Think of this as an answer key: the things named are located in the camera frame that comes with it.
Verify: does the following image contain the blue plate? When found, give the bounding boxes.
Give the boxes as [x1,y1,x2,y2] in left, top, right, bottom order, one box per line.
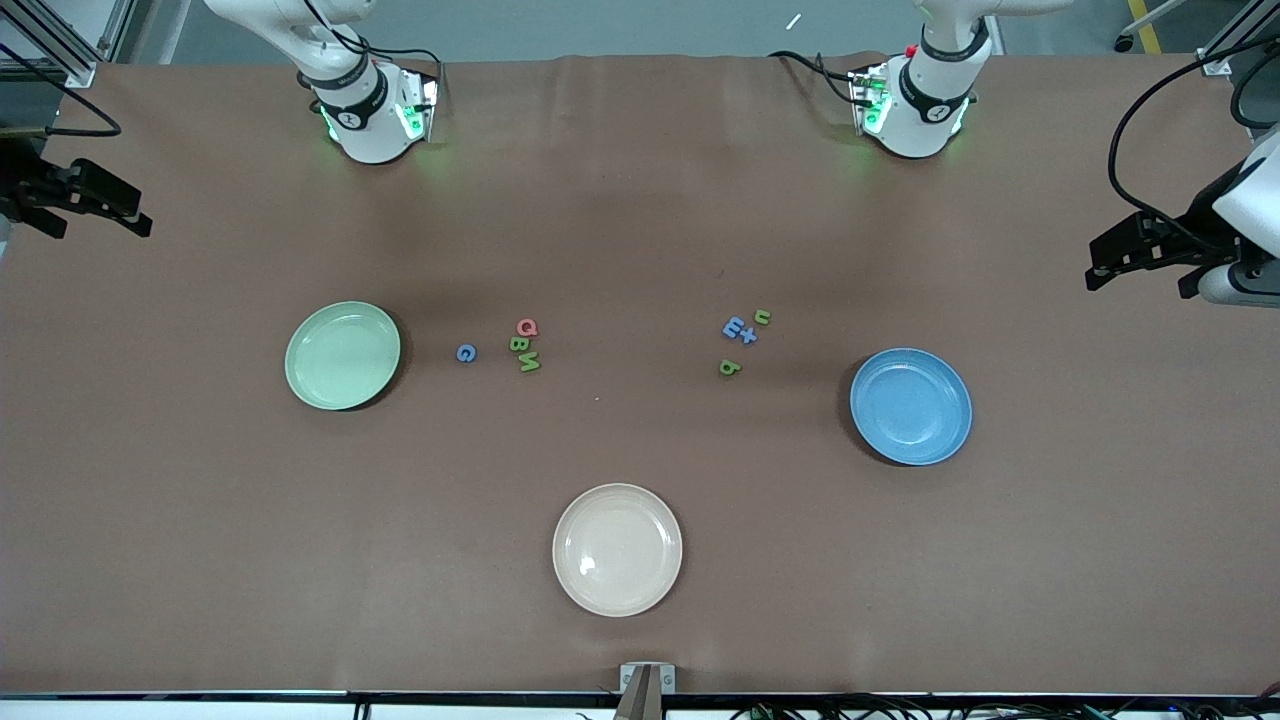
[850,347,973,467]

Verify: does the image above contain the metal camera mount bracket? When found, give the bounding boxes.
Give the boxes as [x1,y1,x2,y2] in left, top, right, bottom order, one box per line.
[618,662,677,720]

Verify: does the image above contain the black loose cable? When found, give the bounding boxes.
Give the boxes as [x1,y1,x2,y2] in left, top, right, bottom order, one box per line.
[1230,60,1280,131]

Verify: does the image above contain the brown table cover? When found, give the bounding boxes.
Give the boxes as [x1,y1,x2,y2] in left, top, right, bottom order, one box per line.
[0,52,1280,696]

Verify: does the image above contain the black camera cable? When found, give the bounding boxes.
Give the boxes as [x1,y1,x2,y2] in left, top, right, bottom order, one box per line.
[0,45,122,138]
[1108,40,1280,251]

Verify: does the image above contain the metal base connector bracket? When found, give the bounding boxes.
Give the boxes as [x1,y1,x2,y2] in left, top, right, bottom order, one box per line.
[395,66,442,143]
[848,62,893,138]

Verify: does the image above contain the cream plate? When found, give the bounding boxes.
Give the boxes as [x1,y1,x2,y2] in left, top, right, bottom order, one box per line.
[552,483,684,618]

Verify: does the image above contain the tangled black cables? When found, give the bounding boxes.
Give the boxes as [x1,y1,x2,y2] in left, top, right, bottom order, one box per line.
[735,697,1280,720]

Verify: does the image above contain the black base cable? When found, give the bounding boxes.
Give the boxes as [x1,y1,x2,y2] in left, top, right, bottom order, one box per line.
[300,0,443,96]
[768,50,861,106]

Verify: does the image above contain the light green plate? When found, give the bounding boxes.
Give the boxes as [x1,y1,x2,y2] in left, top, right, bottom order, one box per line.
[285,301,402,412]

